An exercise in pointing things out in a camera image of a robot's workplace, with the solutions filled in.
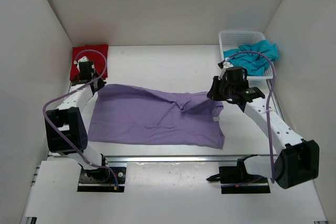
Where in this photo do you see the red t shirt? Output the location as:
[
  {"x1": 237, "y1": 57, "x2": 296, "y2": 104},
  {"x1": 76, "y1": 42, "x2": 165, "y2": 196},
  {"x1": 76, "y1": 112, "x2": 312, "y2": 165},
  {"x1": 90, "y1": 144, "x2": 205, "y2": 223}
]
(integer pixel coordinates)
[{"x1": 69, "y1": 43, "x2": 109, "y2": 81}]

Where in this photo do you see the lilac t shirt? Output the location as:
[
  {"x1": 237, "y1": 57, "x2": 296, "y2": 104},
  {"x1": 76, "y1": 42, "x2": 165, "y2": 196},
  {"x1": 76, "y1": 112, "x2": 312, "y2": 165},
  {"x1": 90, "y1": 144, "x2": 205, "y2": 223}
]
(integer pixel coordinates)
[{"x1": 88, "y1": 84, "x2": 225, "y2": 149}]

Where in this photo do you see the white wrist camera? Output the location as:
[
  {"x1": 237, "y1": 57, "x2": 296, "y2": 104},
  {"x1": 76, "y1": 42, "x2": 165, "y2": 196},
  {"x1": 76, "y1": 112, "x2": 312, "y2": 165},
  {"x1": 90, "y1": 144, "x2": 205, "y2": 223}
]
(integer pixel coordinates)
[
  {"x1": 218, "y1": 61, "x2": 233, "y2": 79},
  {"x1": 73, "y1": 56, "x2": 89, "y2": 65}
]

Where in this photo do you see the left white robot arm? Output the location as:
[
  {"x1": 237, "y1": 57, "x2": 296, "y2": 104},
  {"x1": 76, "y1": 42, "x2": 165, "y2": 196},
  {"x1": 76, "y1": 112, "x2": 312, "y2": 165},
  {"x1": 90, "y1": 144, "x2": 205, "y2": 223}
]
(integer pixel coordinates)
[{"x1": 43, "y1": 57, "x2": 110, "y2": 182}]

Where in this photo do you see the teal t shirt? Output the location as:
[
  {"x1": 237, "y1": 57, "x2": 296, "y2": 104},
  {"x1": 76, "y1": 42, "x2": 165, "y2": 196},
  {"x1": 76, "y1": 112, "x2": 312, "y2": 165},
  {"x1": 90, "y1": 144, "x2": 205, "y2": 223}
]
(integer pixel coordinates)
[{"x1": 224, "y1": 40, "x2": 279, "y2": 77}]

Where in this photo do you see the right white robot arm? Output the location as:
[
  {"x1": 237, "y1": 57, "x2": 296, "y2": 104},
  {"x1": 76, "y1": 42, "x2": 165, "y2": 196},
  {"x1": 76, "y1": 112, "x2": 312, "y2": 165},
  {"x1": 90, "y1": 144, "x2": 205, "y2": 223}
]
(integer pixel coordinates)
[{"x1": 207, "y1": 67, "x2": 320, "y2": 189}]

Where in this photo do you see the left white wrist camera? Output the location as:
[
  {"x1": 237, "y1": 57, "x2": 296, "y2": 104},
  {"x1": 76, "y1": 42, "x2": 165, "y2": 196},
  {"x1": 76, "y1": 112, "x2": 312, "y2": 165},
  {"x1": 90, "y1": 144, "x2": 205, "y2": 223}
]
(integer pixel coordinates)
[{"x1": 73, "y1": 56, "x2": 89, "y2": 65}]

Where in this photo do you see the white plastic basket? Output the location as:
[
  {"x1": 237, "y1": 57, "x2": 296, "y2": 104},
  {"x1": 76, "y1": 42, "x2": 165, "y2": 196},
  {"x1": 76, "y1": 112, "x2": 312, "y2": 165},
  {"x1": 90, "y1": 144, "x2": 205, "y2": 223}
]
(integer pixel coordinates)
[{"x1": 218, "y1": 30, "x2": 273, "y2": 80}]

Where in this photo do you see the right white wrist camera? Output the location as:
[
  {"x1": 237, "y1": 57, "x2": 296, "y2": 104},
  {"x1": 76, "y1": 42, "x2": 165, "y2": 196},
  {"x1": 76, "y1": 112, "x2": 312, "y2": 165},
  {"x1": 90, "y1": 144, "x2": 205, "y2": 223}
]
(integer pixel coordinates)
[{"x1": 218, "y1": 61, "x2": 233, "y2": 79}]

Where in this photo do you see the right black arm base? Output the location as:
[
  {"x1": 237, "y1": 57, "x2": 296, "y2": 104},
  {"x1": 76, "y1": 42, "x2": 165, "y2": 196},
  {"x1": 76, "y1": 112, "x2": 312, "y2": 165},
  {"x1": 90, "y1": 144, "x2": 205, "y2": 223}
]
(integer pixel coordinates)
[{"x1": 206, "y1": 155, "x2": 271, "y2": 194}]

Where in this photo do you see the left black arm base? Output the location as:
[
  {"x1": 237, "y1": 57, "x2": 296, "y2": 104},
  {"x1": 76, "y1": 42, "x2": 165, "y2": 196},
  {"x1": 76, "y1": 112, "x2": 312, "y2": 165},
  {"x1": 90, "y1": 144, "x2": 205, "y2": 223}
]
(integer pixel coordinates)
[{"x1": 77, "y1": 163, "x2": 127, "y2": 193}]

